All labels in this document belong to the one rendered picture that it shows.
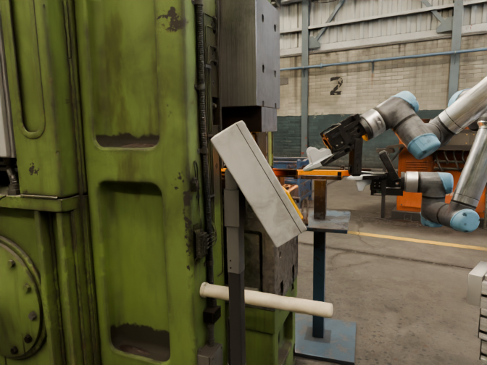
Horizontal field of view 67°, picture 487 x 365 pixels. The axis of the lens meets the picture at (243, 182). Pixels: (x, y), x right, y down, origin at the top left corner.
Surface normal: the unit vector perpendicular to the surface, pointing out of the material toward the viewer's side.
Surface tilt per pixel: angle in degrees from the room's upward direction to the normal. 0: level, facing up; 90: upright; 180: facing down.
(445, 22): 90
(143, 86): 89
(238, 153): 90
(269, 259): 90
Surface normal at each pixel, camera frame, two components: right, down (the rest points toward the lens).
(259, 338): -0.37, 0.14
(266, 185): 0.05, 0.15
